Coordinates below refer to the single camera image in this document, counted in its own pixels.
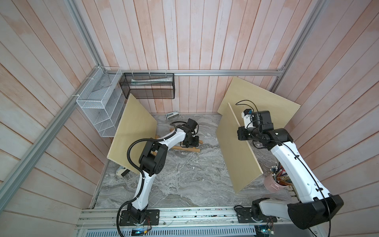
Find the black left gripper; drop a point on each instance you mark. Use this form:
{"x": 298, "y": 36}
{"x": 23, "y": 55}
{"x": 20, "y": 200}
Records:
{"x": 195, "y": 144}

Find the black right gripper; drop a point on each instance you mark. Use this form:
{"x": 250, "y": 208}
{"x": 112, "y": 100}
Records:
{"x": 240, "y": 132}

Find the plywood board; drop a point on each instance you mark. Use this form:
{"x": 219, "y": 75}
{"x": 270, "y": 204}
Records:
{"x": 241, "y": 162}
{"x": 242, "y": 95}
{"x": 135, "y": 123}

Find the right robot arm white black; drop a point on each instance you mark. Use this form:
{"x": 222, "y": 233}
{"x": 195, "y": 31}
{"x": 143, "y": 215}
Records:
{"x": 317, "y": 205}

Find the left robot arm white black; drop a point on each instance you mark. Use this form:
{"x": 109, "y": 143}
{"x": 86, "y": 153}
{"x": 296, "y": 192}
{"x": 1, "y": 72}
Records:
{"x": 152, "y": 161}

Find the pink cup of pencils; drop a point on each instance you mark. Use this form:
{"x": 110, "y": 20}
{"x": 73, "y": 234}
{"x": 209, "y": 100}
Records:
{"x": 278, "y": 179}

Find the white mesh tiered shelf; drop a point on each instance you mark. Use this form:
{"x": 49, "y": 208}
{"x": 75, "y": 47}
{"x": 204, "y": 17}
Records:
{"x": 102, "y": 100}

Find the black mesh wire basket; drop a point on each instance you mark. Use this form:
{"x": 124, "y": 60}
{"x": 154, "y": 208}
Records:
{"x": 148, "y": 85}

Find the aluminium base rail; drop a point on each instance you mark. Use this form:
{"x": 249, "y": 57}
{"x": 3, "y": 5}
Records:
{"x": 216, "y": 221}

